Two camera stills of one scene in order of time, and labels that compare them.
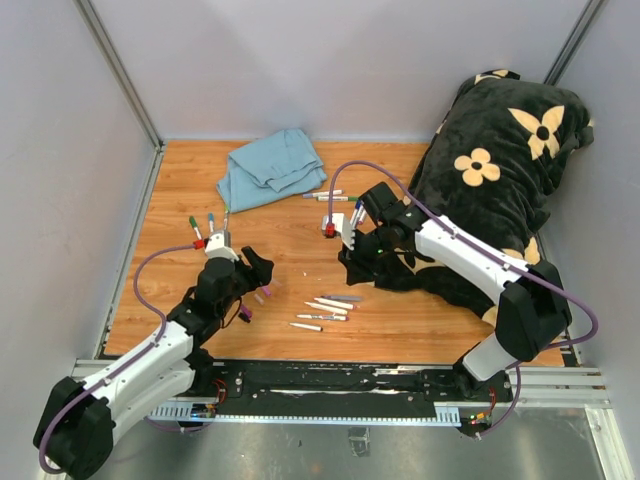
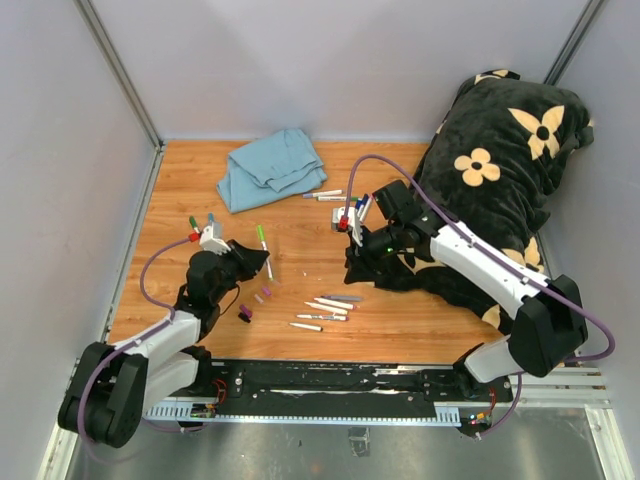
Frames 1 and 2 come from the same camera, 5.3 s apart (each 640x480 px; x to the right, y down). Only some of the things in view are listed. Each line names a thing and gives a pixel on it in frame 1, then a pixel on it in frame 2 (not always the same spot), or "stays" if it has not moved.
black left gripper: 260,267 to 250,260
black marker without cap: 306,326 stays
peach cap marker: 327,308 stays
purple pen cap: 245,311 stays
